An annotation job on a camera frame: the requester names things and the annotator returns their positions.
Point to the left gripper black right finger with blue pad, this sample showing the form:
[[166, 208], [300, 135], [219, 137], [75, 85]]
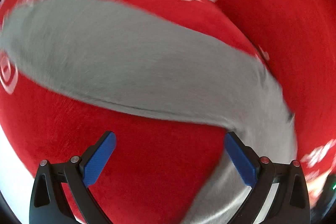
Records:
[[291, 201]]

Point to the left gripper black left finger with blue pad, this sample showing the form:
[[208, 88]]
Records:
[[48, 201]]

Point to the grey knitted garment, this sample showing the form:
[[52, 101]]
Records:
[[264, 122]]

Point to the red blanket white lettering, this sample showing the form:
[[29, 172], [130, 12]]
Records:
[[157, 73]]

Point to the red pillow white characters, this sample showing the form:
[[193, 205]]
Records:
[[296, 39]]

